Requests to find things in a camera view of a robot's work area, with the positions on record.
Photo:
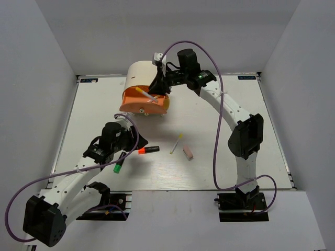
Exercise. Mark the pink eraser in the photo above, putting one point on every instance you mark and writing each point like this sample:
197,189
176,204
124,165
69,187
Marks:
188,153

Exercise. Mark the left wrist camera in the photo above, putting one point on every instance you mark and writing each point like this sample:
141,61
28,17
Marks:
123,120

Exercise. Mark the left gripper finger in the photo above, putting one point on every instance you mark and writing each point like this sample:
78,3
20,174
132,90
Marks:
140,134
141,144

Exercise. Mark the blue label sticker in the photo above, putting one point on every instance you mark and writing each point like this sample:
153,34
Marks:
246,77
89,80

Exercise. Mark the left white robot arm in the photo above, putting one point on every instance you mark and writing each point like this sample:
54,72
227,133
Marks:
47,216

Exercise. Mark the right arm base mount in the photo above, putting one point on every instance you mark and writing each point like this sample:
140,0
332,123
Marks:
231,210

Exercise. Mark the yellow white pen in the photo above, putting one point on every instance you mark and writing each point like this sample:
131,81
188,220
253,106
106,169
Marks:
176,143
142,91
153,99

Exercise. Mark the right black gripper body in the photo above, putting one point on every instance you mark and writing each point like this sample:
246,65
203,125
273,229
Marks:
177,77

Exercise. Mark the green highlighter marker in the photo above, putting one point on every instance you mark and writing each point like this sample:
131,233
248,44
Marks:
119,163

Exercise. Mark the orange highlighter marker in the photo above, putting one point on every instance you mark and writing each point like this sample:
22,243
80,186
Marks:
149,149

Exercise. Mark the right blue label sticker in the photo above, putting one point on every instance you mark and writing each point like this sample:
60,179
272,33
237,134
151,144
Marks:
246,77

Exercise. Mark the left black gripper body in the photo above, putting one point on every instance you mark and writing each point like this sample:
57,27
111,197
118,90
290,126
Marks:
126,140

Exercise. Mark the orange drawer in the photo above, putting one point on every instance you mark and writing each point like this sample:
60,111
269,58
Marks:
135,102

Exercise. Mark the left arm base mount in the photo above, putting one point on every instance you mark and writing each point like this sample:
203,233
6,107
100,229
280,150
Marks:
116,208

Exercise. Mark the left blue label sticker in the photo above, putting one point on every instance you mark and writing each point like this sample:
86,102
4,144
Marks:
89,80

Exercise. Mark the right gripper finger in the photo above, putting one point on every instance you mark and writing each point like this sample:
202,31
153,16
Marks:
164,88
157,86

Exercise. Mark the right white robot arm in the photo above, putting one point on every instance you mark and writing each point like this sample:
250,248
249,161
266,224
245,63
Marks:
247,129

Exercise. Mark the cream round drawer organizer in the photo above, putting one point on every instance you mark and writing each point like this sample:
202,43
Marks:
140,73

